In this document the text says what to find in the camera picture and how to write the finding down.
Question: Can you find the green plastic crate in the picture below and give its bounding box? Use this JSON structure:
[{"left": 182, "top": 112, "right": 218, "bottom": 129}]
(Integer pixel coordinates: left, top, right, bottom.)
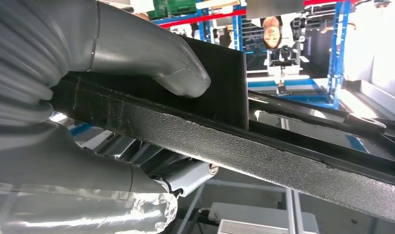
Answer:
[{"left": 148, "top": 0, "right": 198, "bottom": 19}]

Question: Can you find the red rack beam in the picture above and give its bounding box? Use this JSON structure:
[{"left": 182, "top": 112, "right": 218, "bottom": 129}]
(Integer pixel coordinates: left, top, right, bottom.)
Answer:
[{"left": 158, "top": 8, "right": 248, "bottom": 29}]

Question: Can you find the person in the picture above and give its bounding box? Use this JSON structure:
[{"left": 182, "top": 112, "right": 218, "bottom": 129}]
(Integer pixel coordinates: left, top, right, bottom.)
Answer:
[{"left": 261, "top": 14, "right": 297, "bottom": 51}]

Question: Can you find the grey ceiling air conditioner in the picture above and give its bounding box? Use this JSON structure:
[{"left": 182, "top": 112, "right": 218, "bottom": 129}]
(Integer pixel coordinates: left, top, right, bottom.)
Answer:
[{"left": 208, "top": 202, "right": 319, "bottom": 234}]

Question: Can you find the black camera on stand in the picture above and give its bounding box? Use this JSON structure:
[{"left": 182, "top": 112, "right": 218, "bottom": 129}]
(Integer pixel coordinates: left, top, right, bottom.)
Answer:
[{"left": 268, "top": 45, "right": 303, "bottom": 96}]

